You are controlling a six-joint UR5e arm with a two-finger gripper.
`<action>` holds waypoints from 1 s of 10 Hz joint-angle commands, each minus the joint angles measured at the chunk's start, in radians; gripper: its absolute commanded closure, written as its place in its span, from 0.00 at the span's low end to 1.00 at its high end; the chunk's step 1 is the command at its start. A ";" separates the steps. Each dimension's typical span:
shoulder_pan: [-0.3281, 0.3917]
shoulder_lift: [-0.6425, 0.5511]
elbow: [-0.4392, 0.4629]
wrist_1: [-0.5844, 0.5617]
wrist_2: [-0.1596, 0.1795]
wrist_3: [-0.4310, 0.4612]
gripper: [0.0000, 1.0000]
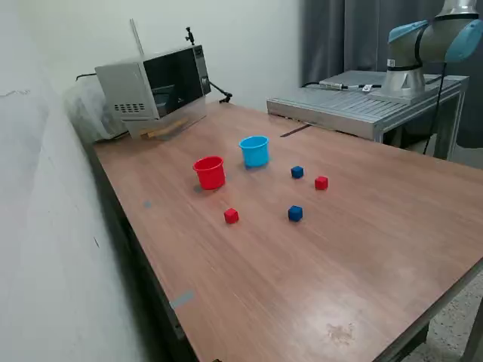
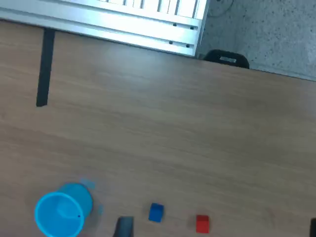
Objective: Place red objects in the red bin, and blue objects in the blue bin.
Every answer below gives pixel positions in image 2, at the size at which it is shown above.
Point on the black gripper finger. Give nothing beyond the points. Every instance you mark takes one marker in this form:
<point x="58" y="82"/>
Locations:
<point x="124" y="228"/>
<point x="313" y="228"/>

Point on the blue cube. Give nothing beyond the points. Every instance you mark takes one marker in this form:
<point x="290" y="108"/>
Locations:
<point x="156" y="212"/>

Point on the red cube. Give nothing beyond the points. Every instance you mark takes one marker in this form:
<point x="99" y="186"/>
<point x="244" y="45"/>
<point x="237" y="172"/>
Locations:
<point x="202" y="224"/>

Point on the small light blue tape piece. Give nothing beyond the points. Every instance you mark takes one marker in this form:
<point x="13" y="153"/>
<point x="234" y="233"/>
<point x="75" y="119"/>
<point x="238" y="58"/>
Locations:
<point x="100" y="209"/>

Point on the rectangular light blue tape piece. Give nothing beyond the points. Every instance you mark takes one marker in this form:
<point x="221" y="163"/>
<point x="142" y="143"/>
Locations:
<point x="88" y="184"/>

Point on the blue plastic cup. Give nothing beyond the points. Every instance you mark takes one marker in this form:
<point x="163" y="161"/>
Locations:
<point x="61" y="214"/>

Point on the black tape strip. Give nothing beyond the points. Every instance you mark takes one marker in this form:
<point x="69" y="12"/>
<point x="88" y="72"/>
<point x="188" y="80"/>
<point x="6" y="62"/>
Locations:
<point x="45" y="66"/>

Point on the black object with grey label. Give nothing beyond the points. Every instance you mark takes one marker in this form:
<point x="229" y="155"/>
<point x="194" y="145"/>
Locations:
<point x="225" y="59"/>

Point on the aluminium robot mounting platform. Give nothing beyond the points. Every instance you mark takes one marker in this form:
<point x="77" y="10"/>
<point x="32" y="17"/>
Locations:
<point x="123" y="27"/>

